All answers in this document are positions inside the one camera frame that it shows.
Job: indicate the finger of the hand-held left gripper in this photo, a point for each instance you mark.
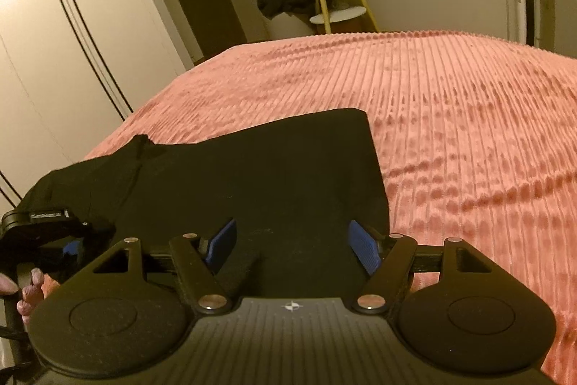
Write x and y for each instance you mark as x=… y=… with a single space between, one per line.
x=45 y=220
x=72 y=249

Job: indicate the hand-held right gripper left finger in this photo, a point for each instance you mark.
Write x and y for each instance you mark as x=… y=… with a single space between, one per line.
x=223 y=238

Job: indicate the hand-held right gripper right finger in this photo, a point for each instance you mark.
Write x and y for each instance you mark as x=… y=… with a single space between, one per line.
x=365 y=245

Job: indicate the black pants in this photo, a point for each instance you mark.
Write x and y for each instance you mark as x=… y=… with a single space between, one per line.
x=270 y=168

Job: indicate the person's left hand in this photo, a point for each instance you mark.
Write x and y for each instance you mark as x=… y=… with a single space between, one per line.
x=29 y=292

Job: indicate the pink ribbed blanket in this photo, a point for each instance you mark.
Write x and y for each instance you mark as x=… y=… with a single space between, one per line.
x=450 y=119

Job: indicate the white wardrobe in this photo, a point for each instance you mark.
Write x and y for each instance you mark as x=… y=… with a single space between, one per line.
x=54 y=51

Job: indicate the grey cabinet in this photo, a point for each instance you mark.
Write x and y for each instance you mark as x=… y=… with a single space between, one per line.
x=559 y=19

